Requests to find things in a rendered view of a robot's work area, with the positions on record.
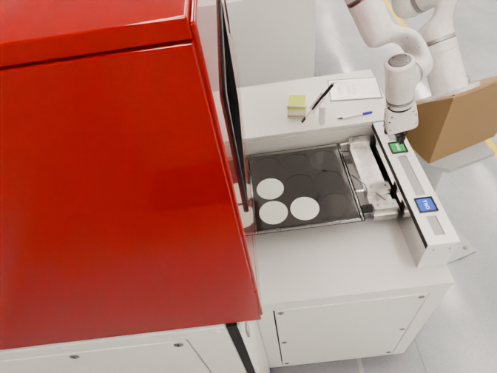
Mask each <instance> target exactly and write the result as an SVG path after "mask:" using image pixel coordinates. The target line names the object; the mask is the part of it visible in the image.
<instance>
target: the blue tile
mask: <svg viewBox="0 0 497 373"><path fill-rule="evenodd" d="M416 201H417V203H418V205H419V208H420V210H421V211H427V210H433V209H436V208H435V206H434V204H433V202H432V200H431V198H425V199H419V200H416Z"/></svg>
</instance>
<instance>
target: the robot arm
mask: <svg viewBox="0 0 497 373"><path fill-rule="evenodd" d="M344 1H345V3H346V5H347V7H348V10H349V12H350V14H351V16H352V18H353V20H354V22H355V24H356V26H357V28H358V30H359V33H360V35H361V37H362V39H363V41H364V42H365V43H366V45H367V46H368V47H370V48H377V47H381V46H383V45H385V44H389V43H394V44H398V45H399V46H400V47H401V48H402V50H403V51H404V52H403V53H397V54H394V55H392V56H390V57H388V58H387V59H386V60H385V63H384V70H385V100H386V103H385V111H384V127H385V129H384V133H385V134H386V135H387V134H389V135H395V136H396V142H399V145H400V144H404V143H405V135H407V133H408V131H409V130H411V129H414V128H416V127H417V126H418V123H419V120H418V112H417V106H416V102H415V88H416V85H417V84H418V83H419V82H420V81H421V80H422V79H423V78H424V77H426V76H427V80H428V84H429V87H430V91H431V96H428V97H427V98H424V99H422V102H423V103H427V102H431V101H436V100H439V99H443V98H446V97H450V96H452V95H456V94H459V93H462V92H465V91H468V90H471V89H473V88H475V87H478V86H479V85H481V82H480V81H477V82H473V83H469V84H468V82H469V81H470V76H469V75H468V74H467V75H466V72H465V68H464V63H463V61H462V55H461V52H460V49H459V43H458V40H457V37H456V31H455V28H454V24H453V14H454V10H455V8H456V5H457V3H458V1H459V0H391V4H392V10H393V12H394V13H395V15H396V16H397V17H399V18H401V19H410V18H413V17H414V16H417V15H419V14H421V13H423V12H426V11H428V10H430V9H432V8H434V7H435V11H434V14H433V15H432V17H431V18H430V20H429V21H428V22H427V23H426V24H425V25H423V26H422V27H421V28H420V30H419V31H418V32H416V31H415V30H413V29H411V28H409V27H404V26H401V25H398V24H395V23H394V22H393V21H392V19H391V16H390V14H389V12H388V9H387V7H386V5H385V2H384V0H344Z"/></svg>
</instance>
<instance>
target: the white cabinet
mask: <svg viewBox="0 0 497 373"><path fill-rule="evenodd" d="M451 286H452V283H448V284H441V285H435V286H423V287H416V288H409V289H397V290H390V291H384V292H372V293H365V294H359V295H347V296H340V297H333V298H321V299H315V300H303V301H296V302H290V303H278V304H271V305H265V306H262V308H263V314H262V315H261V320H257V324H258V326H259V330H260V335H261V338H262V341H263V345H264V349H265V352H266V357H267V360H268V364H269V368H274V367H281V366H294V365H301V364H308V363H321V362H328V361H335V360H348V359H355V358H362V357H375V356H382V355H389V354H401V353H404V352H405V351H406V349H407V348H408V347H409V345H410V344H411V342H412V341H413V339H414V338H415V336H416V335H417V334H418V333H419V331H420V329H421V328H422V327H423V326H424V324H425V322H426V321H427V319H428V318H429V317H430V315H431V314H432V313H433V311H434V309H435V308H436V307H437V306H438V304H439V302H440V301H441V300H442V298H443V297H444V296H445V294H446V293H447V291H448V289H449V288H450V287H451Z"/></svg>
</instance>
